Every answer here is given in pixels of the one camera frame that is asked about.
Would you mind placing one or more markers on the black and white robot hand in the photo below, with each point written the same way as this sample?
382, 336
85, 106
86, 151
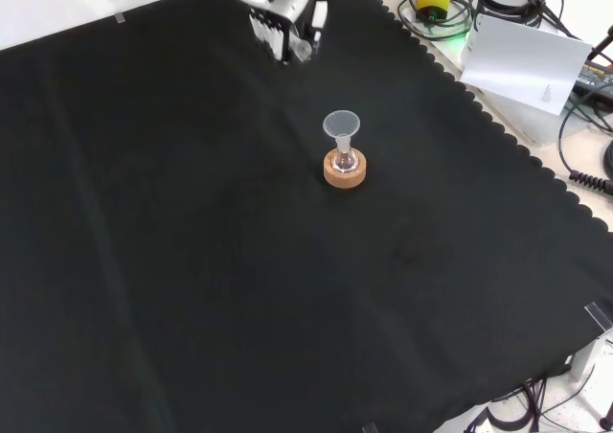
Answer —
270, 6

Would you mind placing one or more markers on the clear plastic funnel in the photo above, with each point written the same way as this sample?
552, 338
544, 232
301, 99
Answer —
341, 124

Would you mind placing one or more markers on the grey tape strip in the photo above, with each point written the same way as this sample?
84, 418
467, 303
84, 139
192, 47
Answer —
120, 18

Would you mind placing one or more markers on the round-bottom glass flask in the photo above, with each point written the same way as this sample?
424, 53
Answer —
345, 162

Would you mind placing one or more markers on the pale board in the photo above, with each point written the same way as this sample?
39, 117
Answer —
522, 61

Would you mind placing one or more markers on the black cloth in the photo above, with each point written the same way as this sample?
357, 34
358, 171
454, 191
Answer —
191, 260

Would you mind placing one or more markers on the black tripod leg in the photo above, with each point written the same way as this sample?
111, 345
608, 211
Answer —
601, 45

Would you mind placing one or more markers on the black power adapter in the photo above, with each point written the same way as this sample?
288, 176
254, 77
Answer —
596, 76

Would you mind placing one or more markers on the clear tape piece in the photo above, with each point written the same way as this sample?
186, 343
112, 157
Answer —
601, 315

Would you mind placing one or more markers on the grey metal bench leg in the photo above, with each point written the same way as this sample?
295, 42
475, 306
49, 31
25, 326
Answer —
591, 356

